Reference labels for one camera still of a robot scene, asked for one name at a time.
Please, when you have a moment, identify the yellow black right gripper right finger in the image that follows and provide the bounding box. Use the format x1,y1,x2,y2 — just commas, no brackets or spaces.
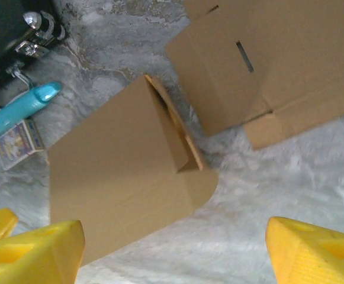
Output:
265,216,344,284

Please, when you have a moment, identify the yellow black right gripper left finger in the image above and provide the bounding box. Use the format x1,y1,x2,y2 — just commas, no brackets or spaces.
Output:
0,220,86,284

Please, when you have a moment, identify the teal plastic tube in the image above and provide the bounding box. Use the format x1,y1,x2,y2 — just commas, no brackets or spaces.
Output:
0,81,63,149

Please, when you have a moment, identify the black hard case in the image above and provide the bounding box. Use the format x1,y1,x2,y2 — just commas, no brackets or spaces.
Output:
0,0,69,110

